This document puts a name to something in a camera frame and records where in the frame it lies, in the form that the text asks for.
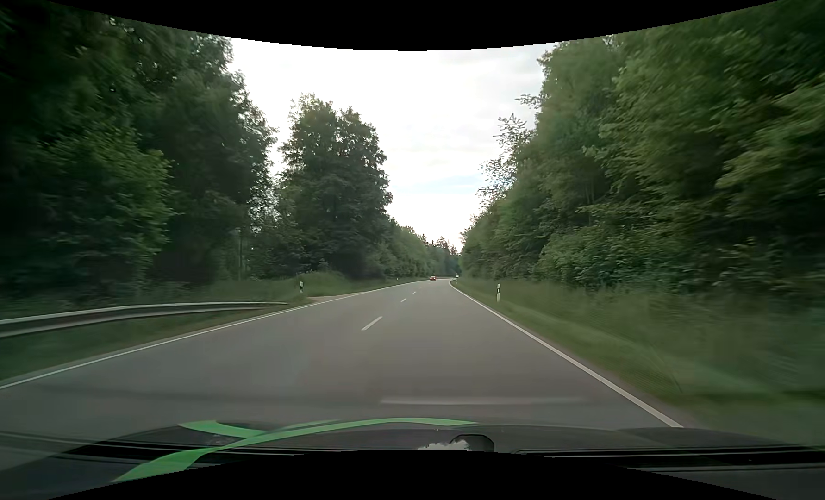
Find grey asphalt road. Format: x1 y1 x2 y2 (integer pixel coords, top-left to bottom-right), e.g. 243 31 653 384
0 278 684 459

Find road markings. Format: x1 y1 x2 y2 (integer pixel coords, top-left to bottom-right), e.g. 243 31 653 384
0 278 683 429

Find car's own bonnet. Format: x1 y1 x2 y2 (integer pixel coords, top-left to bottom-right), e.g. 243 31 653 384
0 417 825 500

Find dense wood of green trees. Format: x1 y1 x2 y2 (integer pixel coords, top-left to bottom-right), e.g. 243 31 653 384
460 0 825 306

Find grass verge below wood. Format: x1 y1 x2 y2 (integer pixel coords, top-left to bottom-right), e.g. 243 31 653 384
452 276 825 449

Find grey metal guard rail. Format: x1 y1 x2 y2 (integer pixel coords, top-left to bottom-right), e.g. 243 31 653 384
0 300 290 344

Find grass verge with guard rail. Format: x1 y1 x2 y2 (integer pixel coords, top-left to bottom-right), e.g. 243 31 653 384
0 271 420 391

